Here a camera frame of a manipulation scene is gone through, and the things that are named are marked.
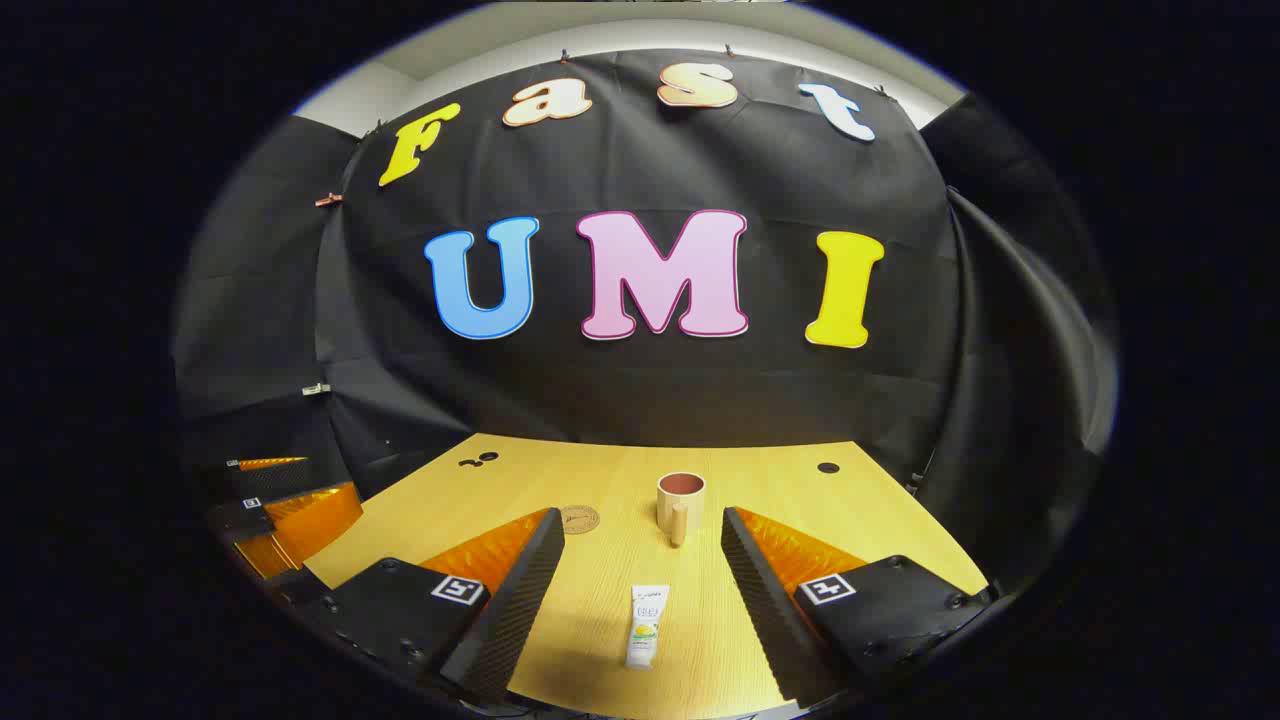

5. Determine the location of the white toothpaste tube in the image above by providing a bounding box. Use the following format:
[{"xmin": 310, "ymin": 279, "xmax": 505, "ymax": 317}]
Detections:
[{"xmin": 625, "ymin": 584, "xmax": 671, "ymax": 671}]

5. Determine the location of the beige cup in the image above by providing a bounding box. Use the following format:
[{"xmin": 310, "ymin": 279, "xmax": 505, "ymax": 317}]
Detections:
[{"xmin": 656, "ymin": 471, "xmax": 707, "ymax": 548}]

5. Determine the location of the black backdrop cloth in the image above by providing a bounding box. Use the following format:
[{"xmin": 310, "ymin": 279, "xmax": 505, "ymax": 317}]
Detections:
[{"xmin": 170, "ymin": 45, "xmax": 1121, "ymax": 601}]

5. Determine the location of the wooden desktop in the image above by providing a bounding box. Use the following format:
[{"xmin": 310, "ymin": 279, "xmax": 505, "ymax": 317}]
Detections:
[{"xmin": 303, "ymin": 432, "xmax": 991, "ymax": 720}]

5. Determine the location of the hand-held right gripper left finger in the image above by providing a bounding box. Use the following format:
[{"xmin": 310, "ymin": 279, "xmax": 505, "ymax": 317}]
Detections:
[{"xmin": 300, "ymin": 507, "xmax": 567, "ymax": 706}]

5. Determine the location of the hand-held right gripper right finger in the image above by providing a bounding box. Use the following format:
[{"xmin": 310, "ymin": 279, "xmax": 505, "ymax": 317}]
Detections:
[{"xmin": 720, "ymin": 506, "xmax": 996, "ymax": 711}]

